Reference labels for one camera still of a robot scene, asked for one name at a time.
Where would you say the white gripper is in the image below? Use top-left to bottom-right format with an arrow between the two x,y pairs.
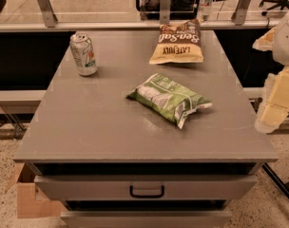
252,10 -> 289,133

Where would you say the silver 7up soda can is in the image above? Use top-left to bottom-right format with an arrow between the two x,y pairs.
69,33 -> 98,76

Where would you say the black office chair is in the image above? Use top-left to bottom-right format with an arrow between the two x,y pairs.
259,0 -> 289,16

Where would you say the brown Late July chip bag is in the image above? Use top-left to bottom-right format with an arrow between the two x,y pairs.
149,19 -> 203,65

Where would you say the green chip bag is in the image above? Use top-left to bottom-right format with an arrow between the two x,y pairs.
127,73 -> 212,129

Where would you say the lower grey drawer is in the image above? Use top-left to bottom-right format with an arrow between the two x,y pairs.
61,211 -> 231,228

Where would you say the grey drawer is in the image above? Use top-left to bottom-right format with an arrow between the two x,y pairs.
61,211 -> 231,228
35,175 -> 257,200

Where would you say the grey metal railing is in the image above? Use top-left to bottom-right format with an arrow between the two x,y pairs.
0,0 -> 281,31

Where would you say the upper grey drawer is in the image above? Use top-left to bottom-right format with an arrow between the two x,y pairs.
35,175 -> 257,200

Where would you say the cardboard box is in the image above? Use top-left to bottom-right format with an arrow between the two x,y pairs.
6,163 -> 67,219

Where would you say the black drawer handle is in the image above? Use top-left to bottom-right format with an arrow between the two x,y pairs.
129,185 -> 165,199

